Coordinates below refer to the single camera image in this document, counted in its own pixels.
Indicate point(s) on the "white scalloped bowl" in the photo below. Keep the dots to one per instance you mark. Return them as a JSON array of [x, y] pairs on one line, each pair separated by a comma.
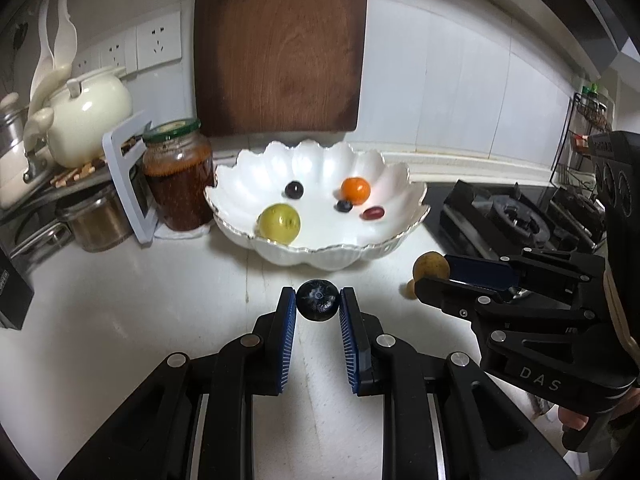
[[320, 230]]

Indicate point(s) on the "glass jar green lid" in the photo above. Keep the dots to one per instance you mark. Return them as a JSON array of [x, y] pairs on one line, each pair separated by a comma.
[[175, 185]]

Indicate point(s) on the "large blueberry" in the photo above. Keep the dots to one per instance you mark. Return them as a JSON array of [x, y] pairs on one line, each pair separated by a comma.
[[317, 301]]

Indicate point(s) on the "small orange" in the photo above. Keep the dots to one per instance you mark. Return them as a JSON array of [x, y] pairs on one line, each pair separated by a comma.
[[355, 189]]

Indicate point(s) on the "red grape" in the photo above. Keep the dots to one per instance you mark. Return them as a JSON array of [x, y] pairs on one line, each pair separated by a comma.
[[373, 214]]

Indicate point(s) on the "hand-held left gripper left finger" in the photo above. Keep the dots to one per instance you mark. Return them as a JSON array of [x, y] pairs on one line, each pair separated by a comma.
[[285, 340]]

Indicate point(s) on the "steel canister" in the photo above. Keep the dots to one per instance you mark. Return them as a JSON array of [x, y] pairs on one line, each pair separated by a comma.
[[95, 225]]

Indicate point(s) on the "brown wooden cutting board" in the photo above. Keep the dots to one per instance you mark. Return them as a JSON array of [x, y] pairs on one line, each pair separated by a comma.
[[280, 50]]

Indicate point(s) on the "white wall socket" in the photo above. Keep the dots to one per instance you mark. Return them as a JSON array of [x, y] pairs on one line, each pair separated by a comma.
[[112, 55], [82, 66], [159, 42]]

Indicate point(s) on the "black knife block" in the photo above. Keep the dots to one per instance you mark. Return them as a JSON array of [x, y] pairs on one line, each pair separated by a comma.
[[12, 295]]

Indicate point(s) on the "white plastic frame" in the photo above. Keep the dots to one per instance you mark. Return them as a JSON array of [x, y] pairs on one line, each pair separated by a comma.
[[122, 180]]

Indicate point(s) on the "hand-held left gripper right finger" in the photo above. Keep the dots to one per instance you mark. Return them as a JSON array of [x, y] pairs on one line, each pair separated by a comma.
[[348, 340]]

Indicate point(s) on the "wooden trivet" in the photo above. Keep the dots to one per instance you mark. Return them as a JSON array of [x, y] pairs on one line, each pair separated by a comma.
[[70, 175]]

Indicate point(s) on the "small yellow grape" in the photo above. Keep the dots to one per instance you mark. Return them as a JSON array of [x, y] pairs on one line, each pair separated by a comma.
[[410, 290]]

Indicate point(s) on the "black gas stove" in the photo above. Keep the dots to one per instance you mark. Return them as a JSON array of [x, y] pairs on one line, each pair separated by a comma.
[[500, 210]]

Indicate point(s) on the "small blueberry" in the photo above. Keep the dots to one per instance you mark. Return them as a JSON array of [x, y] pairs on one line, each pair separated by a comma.
[[343, 205]]

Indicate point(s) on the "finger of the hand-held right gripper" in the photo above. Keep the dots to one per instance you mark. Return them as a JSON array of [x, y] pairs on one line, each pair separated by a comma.
[[480, 272], [450, 295]]

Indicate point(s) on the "green round fruit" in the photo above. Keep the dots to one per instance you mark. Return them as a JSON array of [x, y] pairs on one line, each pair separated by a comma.
[[279, 221]]

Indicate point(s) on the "cream ceramic teapot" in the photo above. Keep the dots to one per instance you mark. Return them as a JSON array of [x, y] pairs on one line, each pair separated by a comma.
[[90, 115]]

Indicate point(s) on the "person's right hand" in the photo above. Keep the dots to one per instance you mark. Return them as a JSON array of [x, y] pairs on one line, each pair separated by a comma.
[[575, 419]]

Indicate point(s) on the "steel range hood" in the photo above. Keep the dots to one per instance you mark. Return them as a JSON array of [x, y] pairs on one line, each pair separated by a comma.
[[600, 15]]

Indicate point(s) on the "dark purple grape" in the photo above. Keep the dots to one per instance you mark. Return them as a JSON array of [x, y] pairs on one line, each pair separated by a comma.
[[294, 189]]

